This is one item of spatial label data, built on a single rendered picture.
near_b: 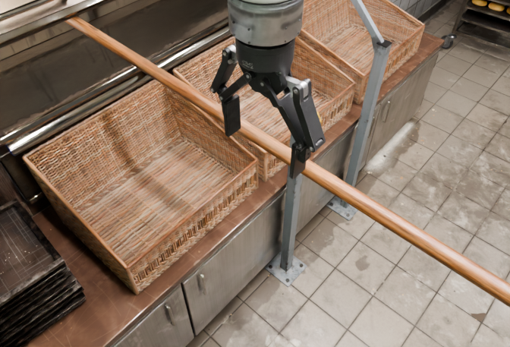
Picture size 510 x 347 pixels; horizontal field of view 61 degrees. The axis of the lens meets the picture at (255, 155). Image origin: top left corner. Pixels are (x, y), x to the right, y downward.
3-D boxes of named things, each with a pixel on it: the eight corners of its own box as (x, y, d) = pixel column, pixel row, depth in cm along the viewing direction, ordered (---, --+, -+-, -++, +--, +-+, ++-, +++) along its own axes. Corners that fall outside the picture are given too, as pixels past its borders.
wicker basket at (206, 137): (48, 211, 151) (16, 156, 131) (171, 127, 180) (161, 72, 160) (136, 299, 129) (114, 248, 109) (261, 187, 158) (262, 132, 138)
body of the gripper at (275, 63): (219, 30, 54) (223, 90, 61) (271, 56, 50) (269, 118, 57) (259, 8, 58) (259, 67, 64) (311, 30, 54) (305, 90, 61)
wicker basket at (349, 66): (272, 64, 211) (274, 11, 191) (337, 20, 241) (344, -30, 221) (359, 106, 189) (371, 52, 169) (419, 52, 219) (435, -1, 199)
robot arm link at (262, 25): (269, 14, 45) (269, 62, 50) (322, -16, 50) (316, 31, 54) (209, -12, 50) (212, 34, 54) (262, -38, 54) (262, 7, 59)
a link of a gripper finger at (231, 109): (225, 105, 67) (222, 102, 67) (228, 137, 72) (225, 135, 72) (239, 95, 68) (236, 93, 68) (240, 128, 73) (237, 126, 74)
